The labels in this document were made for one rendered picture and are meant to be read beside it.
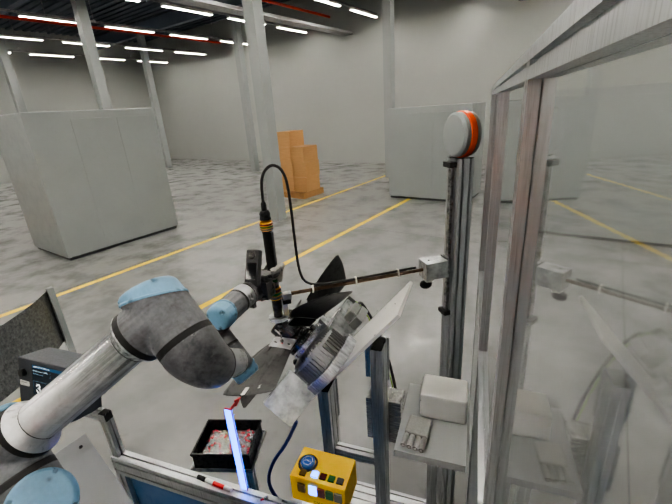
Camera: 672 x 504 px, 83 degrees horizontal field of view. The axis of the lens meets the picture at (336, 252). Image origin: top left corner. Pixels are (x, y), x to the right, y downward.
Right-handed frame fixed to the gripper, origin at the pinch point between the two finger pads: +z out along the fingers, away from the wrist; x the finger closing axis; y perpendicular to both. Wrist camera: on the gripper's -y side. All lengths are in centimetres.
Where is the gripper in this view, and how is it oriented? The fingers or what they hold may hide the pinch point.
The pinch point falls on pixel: (276, 262)
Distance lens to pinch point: 135.0
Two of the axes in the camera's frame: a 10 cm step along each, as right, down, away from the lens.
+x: 9.4, 0.6, -3.3
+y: 0.7, 9.3, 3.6
